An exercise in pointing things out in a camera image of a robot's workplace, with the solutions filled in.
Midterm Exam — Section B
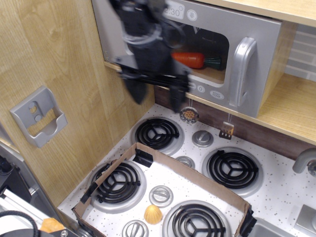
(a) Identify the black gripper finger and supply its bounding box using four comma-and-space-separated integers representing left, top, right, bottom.
169, 86, 188, 113
124, 78, 147, 104

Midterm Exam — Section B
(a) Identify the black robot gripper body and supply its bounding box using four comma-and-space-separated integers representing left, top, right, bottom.
116, 22, 190, 88

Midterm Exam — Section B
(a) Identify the grey toy microwave door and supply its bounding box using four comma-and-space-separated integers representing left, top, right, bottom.
92, 0, 282, 117

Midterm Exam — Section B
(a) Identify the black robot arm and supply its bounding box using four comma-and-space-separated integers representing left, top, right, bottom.
110, 0, 191, 113

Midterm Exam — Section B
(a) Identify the hanging round metal strainer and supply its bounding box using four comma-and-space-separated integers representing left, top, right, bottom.
179, 99, 199, 124

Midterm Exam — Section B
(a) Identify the orange toy carrot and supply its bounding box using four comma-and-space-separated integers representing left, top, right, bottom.
171, 52, 222, 70

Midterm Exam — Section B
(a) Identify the back left black burner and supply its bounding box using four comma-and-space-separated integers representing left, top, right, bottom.
133, 118, 180, 150

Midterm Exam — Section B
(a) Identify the black burner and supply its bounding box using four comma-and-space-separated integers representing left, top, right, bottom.
96, 162, 142, 204
133, 118, 180, 150
204, 150, 259, 190
169, 204, 227, 237

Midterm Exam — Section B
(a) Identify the back grey stove knob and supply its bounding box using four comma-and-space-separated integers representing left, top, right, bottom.
192, 130, 214, 148

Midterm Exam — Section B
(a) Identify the grey stove knob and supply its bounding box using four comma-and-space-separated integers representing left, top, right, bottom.
122, 220, 149, 237
176, 156, 195, 169
149, 185, 174, 208
192, 130, 214, 148

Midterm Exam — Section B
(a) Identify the hanging small metal spatula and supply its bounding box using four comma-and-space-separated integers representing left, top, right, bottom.
219, 114, 235, 140

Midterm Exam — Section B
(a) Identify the middle grey stove knob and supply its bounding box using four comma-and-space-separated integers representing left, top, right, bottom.
176, 156, 195, 169

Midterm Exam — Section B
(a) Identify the back right black burner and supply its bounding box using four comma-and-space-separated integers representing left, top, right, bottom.
204, 150, 259, 190

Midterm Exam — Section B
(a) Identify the brown cardboard barrier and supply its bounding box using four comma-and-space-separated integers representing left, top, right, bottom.
73, 143, 256, 237

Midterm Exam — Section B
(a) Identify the front left black burner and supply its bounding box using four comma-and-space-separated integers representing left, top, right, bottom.
96, 162, 142, 204

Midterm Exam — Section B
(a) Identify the centre grey stove knob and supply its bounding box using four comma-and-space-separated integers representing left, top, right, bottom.
149, 185, 174, 208

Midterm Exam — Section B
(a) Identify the yellow ribbed toy shell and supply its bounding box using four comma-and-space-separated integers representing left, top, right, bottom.
144, 204, 163, 225

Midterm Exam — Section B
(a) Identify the front right black burner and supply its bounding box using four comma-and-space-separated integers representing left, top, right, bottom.
169, 204, 227, 237

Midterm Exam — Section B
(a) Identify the front grey stove knob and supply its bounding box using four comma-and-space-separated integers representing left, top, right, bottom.
122, 220, 149, 237

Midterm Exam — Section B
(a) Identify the grey toy faucet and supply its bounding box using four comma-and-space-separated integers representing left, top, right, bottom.
292, 148, 316, 177

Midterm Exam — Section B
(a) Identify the black device at left edge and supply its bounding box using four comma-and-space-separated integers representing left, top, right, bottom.
0, 156, 32, 203

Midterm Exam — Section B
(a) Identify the orange object at bottom left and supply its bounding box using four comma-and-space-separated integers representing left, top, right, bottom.
40, 218, 65, 233

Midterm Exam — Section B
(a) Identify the grey toy sink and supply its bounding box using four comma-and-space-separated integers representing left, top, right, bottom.
249, 204, 316, 237

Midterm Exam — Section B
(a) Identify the grey wall phone holder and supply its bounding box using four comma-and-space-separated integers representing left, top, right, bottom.
9, 86, 68, 148

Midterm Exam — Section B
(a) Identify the black braided cable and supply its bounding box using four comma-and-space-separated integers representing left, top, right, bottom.
0, 210, 40, 237

